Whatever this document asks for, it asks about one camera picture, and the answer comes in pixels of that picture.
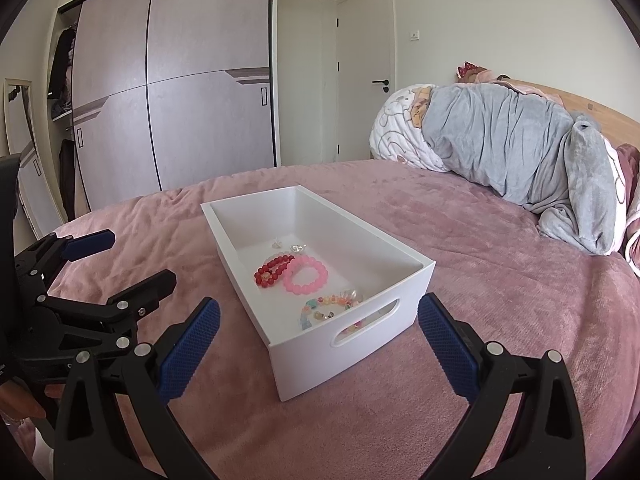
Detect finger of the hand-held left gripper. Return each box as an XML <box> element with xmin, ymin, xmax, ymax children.
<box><xmin>14</xmin><ymin>229</ymin><xmax>117</xmax><ymax>307</ymax></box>
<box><xmin>36</xmin><ymin>268</ymin><xmax>179</xmax><ymax>357</ymax></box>

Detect white storage box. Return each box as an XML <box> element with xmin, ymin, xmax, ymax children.
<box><xmin>200</xmin><ymin>185</ymin><xmax>437</xmax><ymax>403</ymax></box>

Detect pink bead bracelet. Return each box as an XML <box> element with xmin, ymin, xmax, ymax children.
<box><xmin>282</xmin><ymin>255</ymin><xmax>330</xmax><ymax>295</ymax></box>

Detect pink bed blanket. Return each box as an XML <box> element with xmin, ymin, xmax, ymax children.
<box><xmin>12</xmin><ymin>159</ymin><xmax>640</xmax><ymax>480</ymax></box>

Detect sliding door wardrobe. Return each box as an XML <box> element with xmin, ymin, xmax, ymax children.
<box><xmin>47</xmin><ymin>0</ymin><xmax>278</xmax><ymax>213</ymax></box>

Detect leaning wall mirror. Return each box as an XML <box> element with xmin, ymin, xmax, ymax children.
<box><xmin>4</xmin><ymin>78</ymin><xmax>68</xmax><ymax>241</ymax></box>

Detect white patterned pillow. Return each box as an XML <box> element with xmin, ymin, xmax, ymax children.
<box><xmin>369</xmin><ymin>84</ymin><xmax>451</xmax><ymax>173</ymax></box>

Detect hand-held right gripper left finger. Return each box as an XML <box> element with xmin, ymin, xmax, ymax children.
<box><xmin>52</xmin><ymin>296</ymin><xmax>222</xmax><ymax>480</ymax></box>

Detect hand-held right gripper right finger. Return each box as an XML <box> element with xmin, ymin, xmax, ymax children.
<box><xmin>417</xmin><ymin>292</ymin><xmax>587</xmax><ymax>480</ymax></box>

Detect white door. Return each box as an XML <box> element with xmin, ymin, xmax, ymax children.
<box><xmin>336</xmin><ymin>0</ymin><xmax>396</xmax><ymax>163</ymax></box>

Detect grey blanket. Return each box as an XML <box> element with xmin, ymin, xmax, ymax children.
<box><xmin>422</xmin><ymin>82</ymin><xmax>618</xmax><ymax>256</ymax></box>

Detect red bead bracelet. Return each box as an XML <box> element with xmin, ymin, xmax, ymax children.
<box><xmin>253</xmin><ymin>254</ymin><xmax>297</xmax><ymax>288</ymax></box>

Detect colourful bead bracelet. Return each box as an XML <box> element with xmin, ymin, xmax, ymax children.
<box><xmin>298</xmin><ymin>289</ymin><xmax>367</xmax><ymax>336</ymax></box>

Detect pink pillow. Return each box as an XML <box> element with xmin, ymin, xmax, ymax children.
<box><xmin>616</xmin><ymin>144</ymin><xmax>640</xmax><ymax>276</ymax></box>

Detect dark hanging clothes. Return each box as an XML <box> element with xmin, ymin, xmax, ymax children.
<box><xmin>47</xmin><ymin>27</ymin><xmax>76</xmax><ymax>101</ymax></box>

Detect person's left hand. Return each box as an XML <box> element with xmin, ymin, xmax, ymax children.
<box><xmin>0</xmin><ymin>379</ymin><xmax>48</xmax><ymax>427</ymax></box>

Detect wooden headboard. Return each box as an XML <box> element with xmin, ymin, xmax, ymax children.
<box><xmin>500</xmin><ymin>79</ymin><xmax>640</xmax><ymax>148</ymax></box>

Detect pink plush toy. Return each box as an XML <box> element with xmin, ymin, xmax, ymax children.
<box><xmin>470</xmin><ymin>66</ymin><xmax>512</xmax><ymax>85</ymax></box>

